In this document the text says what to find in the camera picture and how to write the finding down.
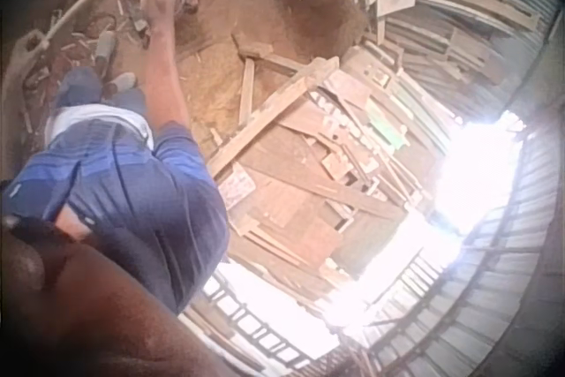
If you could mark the person's left hand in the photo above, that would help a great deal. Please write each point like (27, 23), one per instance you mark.
(25, 48)

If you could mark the person's left fingers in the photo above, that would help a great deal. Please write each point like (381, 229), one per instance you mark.
(40, 41)

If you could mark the long pale cane strip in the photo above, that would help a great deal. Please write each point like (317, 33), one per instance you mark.
(66, 18)

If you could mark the person's legs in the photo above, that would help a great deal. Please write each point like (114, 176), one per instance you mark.
(81, 85)

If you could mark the grey power tool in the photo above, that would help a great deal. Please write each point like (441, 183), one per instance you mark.
(107, 47)

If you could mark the short wooden plank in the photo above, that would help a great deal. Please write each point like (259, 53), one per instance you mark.
(246, 92)

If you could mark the heap of wooden planks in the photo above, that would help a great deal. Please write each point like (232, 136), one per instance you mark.
(309, 165)

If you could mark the stack of pale boards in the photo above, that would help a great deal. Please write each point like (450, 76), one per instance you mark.
(476, 15)

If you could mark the metal window grille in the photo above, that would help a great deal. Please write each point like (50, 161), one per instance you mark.
(265, 328)

